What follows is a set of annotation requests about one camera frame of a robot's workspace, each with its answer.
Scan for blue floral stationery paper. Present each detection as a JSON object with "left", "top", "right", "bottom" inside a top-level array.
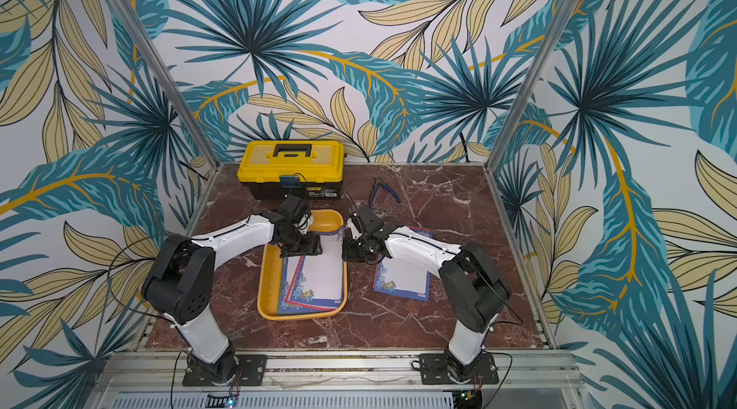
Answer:
[
  {"left": 373, "top": 236, "right": 434, "bottom": 302},
  {"left": 288, "top": 232, "right": 345, "bottom": 311}
]

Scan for yellow plastic tray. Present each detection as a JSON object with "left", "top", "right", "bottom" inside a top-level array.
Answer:
[{"left": 257, "top": 209, "right": 347, "bottom": 321}]

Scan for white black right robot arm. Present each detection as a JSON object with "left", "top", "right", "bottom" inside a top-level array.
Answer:
[{"left": 343, "top": 205, "right": 512, "bottom": 385}]

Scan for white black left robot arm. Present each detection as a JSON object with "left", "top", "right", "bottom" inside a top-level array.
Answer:
[{"left": 141, "top": 196, "right": 322, "bottom": 386}]

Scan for stack of stationery papers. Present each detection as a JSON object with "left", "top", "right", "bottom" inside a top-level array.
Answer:
[{"left": 278, "top": 257, "right": 308, "bottom": 316}]

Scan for yellow black toolbox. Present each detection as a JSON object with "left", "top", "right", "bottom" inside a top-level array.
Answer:
[{"left": 237, "top": 140, "right": 345, "bottom": 200}]

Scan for blue handled pliers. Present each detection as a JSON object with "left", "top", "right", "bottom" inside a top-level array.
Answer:
[{"left": 368, "top": 178, "right": 402, "bottom": 208}]

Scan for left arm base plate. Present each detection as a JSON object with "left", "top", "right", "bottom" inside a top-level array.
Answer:
[{"left": 182, "top": 353, "right": 267, "bottom": 387}]

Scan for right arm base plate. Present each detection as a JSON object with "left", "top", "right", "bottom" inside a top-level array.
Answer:
[{"left": 411, "top": 351, "right": 499, "bottom": 385}]

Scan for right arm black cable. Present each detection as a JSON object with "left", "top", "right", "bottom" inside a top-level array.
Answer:
[{"left": 396, "top": 233, "right": 525, "bottom": 393}]

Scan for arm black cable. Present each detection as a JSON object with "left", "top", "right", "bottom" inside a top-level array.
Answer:
[
  {"left": 106, "top": 234, "right": 174, "bottom": 324},
  {"left": 396, "top": 233, "right": 525, "bottom": 393}
]

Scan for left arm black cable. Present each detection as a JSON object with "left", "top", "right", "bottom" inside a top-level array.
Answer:
[{"left": 106, "top": 234, "right": 174, "bottom": 324}]

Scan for aluminium left corner post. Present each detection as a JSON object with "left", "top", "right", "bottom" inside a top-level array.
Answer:
[{"left": 108, "top": 0, "right": 221, "bottom": 169}]

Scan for aluminium corner post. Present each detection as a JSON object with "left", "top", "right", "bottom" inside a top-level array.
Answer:
[
  {"left": 108, "top": 0, "right": 221, "bottom": 169},
  {"left": 485, "top": 0, "right": 578, "bottom": 174}
]

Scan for aluminium front rail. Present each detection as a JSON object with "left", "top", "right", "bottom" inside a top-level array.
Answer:
[{"left": 92, "top": 349, "right": 585, "bottom": 399}]

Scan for aluminium right corner post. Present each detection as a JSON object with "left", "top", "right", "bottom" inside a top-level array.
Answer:
[{"left": 485, "top": 0, "right": 578, "bottom": 174}]

